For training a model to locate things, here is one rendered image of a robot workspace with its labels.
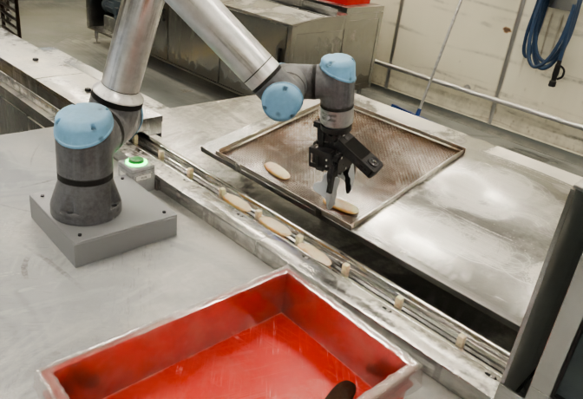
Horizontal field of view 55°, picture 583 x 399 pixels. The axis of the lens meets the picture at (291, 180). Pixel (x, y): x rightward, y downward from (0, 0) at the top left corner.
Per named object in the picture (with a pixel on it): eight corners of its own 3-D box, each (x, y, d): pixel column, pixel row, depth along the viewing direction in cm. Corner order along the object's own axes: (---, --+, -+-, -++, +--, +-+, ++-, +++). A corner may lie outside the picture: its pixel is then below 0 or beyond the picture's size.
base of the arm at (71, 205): (60, 232, 118) (57, 189, 113) (42, 199, 129) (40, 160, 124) (131, 219, 126) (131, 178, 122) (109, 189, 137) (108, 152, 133)
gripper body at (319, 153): (325, 155, 139) (326, 111, 133) (356, 166, 135) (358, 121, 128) (308, 168, 134) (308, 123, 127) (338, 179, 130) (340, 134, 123)
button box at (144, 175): (116, 196, 153) (115, 159, 148) (141, 189, 158) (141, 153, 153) (132, 209, 148) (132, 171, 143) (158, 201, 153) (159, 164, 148)
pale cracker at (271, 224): (254, 220, 137) (255, 216, 137) (266, 216, 140) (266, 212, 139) (283, 238, 131) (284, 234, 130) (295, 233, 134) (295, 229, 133)
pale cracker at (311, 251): (292, 247, 128) (293, 243, 128) (305, 242, 130) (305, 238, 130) (323, 269, 122) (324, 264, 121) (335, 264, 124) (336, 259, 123)
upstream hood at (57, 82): (-40, 48, 241) (-43, 27, 237) (3, 44, 253) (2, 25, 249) (109, 148, 166) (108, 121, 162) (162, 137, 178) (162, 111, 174)
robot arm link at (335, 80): (317, 50, 123) (357, 51, 122) (317, 96, 129) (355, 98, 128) (315, 63, 116) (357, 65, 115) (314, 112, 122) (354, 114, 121)
